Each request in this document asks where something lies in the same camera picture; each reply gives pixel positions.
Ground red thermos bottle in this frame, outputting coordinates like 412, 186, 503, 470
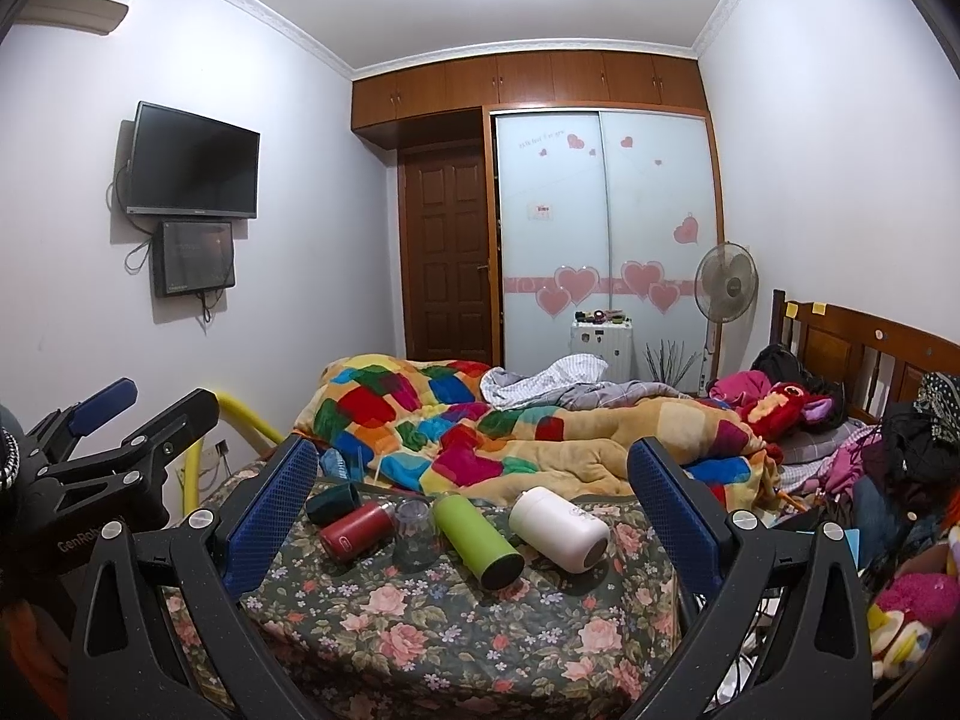
320, 500, 395, 562

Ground clear glass cup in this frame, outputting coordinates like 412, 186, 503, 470
394, 499, 439, 572

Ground yellow plush toy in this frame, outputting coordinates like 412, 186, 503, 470
867, 600, 934, 681

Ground yellow foam tube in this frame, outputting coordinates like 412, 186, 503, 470
179, 390, 285, 515

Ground dark teal mug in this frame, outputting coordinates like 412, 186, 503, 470
304, 481, 361, 528

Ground floral bed sheet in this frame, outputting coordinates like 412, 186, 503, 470
241, 472, 688, 718

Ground colourful patchwork blanket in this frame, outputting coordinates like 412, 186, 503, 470
295, 355, 778, 511

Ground red plush toy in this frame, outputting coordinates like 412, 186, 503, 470
737, 382, 846, 442

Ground white thermos bottle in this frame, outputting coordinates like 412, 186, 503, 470
508, 486, 610, 575

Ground green thermos bottle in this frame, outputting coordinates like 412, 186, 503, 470
431, 494, 526, 593

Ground black bag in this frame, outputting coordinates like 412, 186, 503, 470
750, 343, 805, 385

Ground wooden bed headboard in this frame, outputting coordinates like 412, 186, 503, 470
770, 289, 960, 422

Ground grey white crumpled cloth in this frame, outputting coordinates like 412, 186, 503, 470
480, 353, 685, 411

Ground white small cabinet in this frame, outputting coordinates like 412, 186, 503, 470
569, 309, 635, 382

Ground standing electric fan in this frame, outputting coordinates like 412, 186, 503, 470
693, 241, 758, 394

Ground brown wooden door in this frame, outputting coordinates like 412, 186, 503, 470
398, 142, 493, 364

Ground sliding wardrobe with hearts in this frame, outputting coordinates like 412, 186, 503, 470
491, 109, 721, 394

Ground wooden overhead cabinets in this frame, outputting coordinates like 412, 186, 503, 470
352, 49, 708, 149

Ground small wall mounted monitor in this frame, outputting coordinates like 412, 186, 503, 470
151, 220, 236, 299

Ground wall mounted black television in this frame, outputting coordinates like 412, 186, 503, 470
124, 101, 260, 220

